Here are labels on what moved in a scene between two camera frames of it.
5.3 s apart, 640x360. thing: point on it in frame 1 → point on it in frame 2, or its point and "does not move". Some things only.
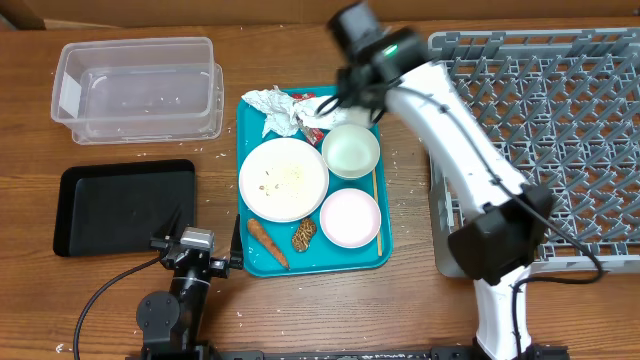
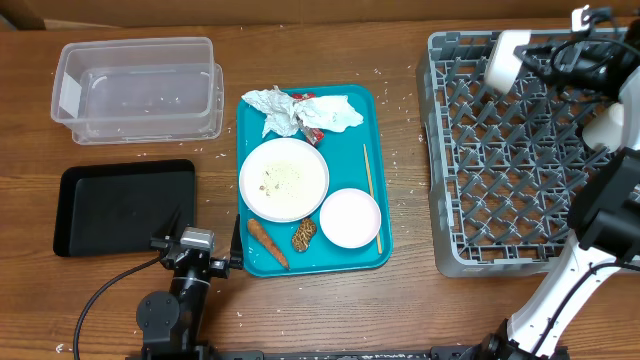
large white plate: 284,180 does not move
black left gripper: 218,269 does not move
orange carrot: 258,229 does not move
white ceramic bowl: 350,151 → 503,65
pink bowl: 350,218 does not move
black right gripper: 349,95 → 564,52
